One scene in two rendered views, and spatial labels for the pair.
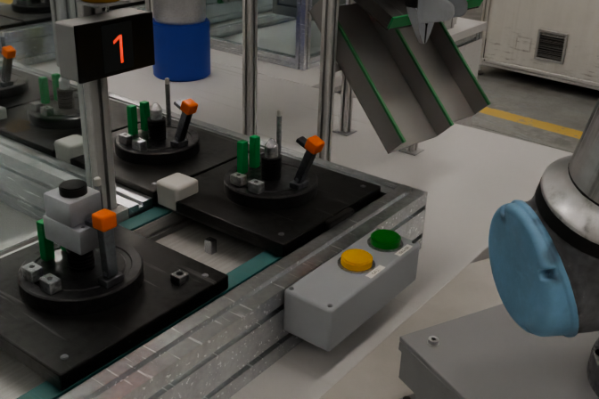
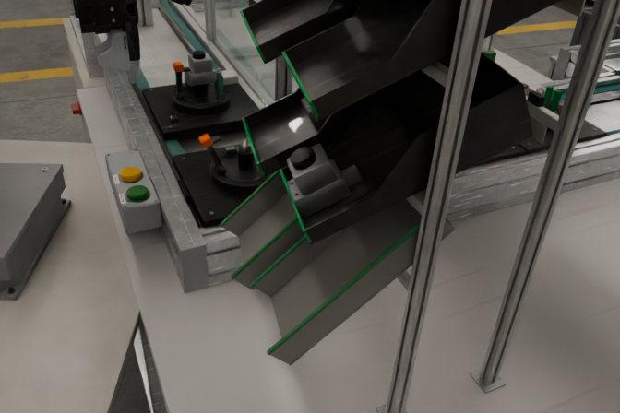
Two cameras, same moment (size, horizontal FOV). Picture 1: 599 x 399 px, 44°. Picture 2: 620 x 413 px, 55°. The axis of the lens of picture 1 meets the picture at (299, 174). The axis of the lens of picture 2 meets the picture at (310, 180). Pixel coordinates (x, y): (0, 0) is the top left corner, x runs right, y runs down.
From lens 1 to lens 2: 1.78 m
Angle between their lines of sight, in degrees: 97
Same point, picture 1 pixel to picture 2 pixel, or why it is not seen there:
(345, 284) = (118, 165)
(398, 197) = (189, 233)
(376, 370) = (99, 211)
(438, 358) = (35, 167)
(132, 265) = (187, 103)
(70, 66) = not seen: hidden behind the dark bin
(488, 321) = (31, 194)
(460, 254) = (155, 311)
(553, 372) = not seen: outside the picture
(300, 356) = not seen: hidden behind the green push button
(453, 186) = (271, 392)
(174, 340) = (137, 114)
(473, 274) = (125, 301)
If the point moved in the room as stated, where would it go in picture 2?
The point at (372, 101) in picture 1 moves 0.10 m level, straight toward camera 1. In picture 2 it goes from (264, 195) to (218, 174)
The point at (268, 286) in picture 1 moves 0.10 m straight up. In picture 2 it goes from (146, 145) to (140, 103)
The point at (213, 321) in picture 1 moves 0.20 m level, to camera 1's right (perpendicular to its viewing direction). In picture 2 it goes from (137, 124) to (68, 164)
